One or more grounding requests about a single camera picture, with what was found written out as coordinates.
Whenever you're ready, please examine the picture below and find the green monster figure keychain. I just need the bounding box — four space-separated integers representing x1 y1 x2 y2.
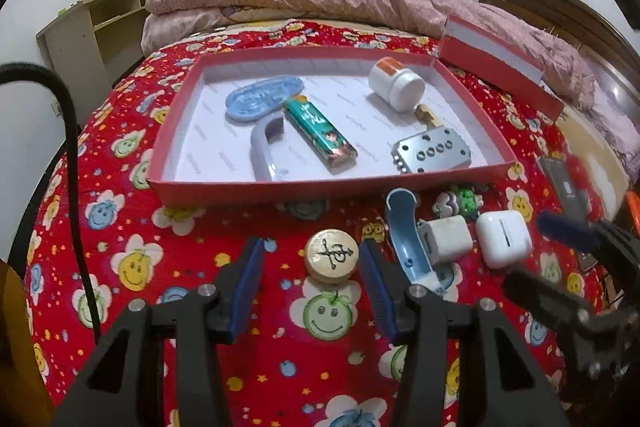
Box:
434 187 485 220

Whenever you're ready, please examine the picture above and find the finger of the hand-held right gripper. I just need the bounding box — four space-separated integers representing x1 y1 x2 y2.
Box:
501 268 601 333
536 211 640 273

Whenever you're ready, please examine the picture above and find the white pill bottle orange label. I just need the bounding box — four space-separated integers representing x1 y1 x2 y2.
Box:
368 57 426 112

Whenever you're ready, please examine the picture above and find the teal printed lighter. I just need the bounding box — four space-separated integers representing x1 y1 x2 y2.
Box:
284 97 359 172

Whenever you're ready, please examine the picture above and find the clear blue oval case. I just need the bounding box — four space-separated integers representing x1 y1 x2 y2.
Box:
225 75 305 124

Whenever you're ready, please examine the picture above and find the grey-blue curved handle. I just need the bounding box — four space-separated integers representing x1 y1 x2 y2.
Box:
250 114 291 182

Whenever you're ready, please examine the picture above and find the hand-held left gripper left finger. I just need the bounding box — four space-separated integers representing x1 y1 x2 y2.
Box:
50 236 267 427

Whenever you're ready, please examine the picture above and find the black cable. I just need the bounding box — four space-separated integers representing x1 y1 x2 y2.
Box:
0 63 103 343

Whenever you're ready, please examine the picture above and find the white earbuds case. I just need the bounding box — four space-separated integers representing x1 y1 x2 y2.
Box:
475 209 533 270

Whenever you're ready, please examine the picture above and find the light blue plastic hook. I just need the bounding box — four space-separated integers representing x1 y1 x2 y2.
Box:
386 188 446 295

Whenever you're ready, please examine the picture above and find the small wooden piece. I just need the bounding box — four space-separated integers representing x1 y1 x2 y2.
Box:
414 103 445 128

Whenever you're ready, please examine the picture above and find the red cardboard box lid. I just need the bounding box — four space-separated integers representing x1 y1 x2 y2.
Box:
438 13 566 120

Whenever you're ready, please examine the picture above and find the white wall charger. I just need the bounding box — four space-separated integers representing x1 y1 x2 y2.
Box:
417 215 474 265

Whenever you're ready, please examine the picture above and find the black remote control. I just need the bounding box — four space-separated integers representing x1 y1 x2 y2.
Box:
539 155 601 272

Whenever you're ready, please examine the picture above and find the beige wooden shelf unit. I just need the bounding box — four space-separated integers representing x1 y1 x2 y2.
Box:
36 0 163 105

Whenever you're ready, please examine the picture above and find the round wooden chess piece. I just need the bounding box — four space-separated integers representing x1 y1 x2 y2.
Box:
304 229 360 283

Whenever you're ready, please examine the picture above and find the grey block with holes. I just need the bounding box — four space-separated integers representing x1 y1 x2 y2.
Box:
390 128 473 175

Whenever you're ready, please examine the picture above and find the dark wooden headboard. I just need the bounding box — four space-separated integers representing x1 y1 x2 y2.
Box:
478 0 640 108

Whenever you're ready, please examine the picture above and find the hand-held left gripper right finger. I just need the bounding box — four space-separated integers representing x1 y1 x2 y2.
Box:
358 238 573 427

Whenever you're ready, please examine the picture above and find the red cardboard box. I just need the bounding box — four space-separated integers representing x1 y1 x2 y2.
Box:
146 46 518 208

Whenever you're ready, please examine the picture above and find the brown wooden cabinet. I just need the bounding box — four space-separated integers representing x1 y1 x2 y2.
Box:
0 257 56 427

